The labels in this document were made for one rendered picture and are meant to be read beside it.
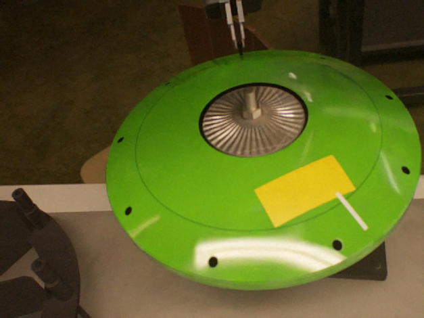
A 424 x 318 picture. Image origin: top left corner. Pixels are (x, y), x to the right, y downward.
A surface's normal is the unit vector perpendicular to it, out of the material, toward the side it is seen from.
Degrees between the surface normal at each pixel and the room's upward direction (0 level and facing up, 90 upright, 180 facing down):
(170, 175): 14
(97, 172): 0
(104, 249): 0
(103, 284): 0
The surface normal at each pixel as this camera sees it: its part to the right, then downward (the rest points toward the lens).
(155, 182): -0.45, -0.45
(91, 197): -0.17, -0.67
